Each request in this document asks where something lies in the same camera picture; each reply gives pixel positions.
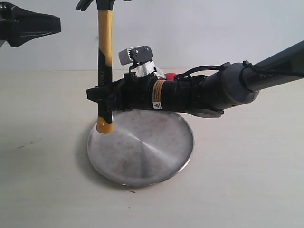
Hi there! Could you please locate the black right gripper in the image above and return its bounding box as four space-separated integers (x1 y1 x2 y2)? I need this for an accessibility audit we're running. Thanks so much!
86 73 154 112

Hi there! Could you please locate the yellow black claw hammer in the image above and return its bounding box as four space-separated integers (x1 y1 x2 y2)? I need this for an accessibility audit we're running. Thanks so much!
75 0 117 134

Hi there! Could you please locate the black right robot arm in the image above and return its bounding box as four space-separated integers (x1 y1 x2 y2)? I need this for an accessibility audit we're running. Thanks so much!
87 42 304 118

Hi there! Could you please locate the red dome push button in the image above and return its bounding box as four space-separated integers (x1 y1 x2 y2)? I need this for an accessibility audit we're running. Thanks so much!
158 73 176 80

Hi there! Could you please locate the round stainless steel plate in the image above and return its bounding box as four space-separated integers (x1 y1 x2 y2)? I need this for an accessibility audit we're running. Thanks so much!
87 110 194 187

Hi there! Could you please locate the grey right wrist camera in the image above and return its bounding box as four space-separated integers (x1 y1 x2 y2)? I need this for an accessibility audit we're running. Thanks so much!
118 46 157 77

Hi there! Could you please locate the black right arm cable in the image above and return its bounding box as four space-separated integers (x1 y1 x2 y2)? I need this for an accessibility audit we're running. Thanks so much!
177 66 226 80

